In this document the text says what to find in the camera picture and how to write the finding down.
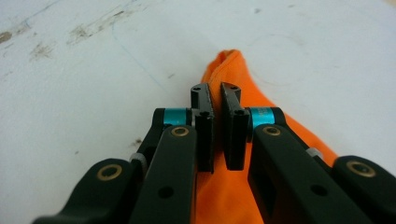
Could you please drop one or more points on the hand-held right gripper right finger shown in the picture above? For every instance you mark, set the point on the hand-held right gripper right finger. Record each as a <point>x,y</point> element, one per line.
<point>235,140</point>

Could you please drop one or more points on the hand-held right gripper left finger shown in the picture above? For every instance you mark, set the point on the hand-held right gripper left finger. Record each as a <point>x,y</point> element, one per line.
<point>204,140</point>

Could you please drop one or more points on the orange polo shirt blue collar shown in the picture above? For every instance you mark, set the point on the orange polo shirt blue collar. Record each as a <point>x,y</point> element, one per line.
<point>230,68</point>

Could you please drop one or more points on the white felt mat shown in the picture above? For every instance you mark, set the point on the white felt mat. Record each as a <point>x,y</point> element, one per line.
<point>77,93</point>

